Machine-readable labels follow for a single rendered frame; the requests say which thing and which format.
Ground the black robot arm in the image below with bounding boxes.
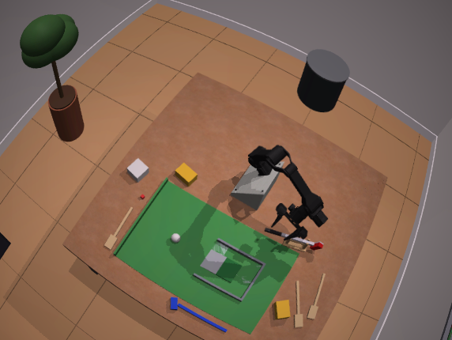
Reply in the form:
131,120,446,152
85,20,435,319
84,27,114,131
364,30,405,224
248,145,328,227

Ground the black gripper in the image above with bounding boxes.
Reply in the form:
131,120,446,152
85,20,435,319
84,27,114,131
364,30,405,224
271,203,308,240

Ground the green putting mat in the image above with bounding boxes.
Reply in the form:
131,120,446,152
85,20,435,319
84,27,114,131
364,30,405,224
116,181,299,334

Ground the yellow block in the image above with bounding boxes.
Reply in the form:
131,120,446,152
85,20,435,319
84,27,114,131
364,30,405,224
274,300,291,319
175,163,198,187

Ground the white golf ball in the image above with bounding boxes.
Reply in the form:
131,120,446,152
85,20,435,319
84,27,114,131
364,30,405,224
171,233,181,243

